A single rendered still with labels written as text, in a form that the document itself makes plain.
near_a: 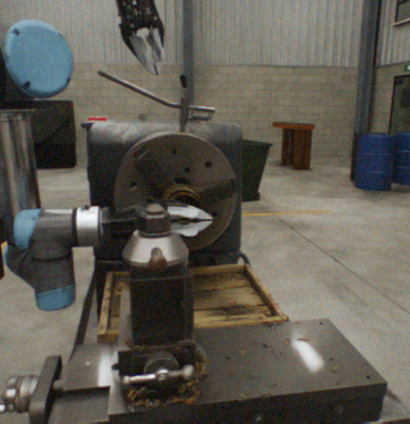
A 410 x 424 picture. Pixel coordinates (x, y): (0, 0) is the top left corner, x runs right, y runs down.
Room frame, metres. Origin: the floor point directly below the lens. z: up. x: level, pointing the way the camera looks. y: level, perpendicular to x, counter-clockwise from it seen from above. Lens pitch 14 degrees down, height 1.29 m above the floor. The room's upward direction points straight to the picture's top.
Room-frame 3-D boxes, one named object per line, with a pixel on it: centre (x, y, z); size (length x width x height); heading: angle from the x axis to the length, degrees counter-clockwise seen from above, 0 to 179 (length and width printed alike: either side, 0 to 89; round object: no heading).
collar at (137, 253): (0.47, 0.06, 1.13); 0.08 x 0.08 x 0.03
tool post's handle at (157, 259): (0.42, 0.05, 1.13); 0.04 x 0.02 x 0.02; 9
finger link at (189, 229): (0.78, 0.03, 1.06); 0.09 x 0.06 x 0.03; 99
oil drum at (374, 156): (6.96, -2.88, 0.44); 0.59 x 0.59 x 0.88
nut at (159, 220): (0.47, 0.06, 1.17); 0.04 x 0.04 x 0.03
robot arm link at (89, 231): (0.75, 0.21, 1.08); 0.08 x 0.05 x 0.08; 9
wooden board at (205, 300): (0.83, 0.04, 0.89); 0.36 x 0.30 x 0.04; 99
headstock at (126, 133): (1.47, 0.16, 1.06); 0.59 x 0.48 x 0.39; 9
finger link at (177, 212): (0.78, 0.03, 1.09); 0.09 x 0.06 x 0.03; 99
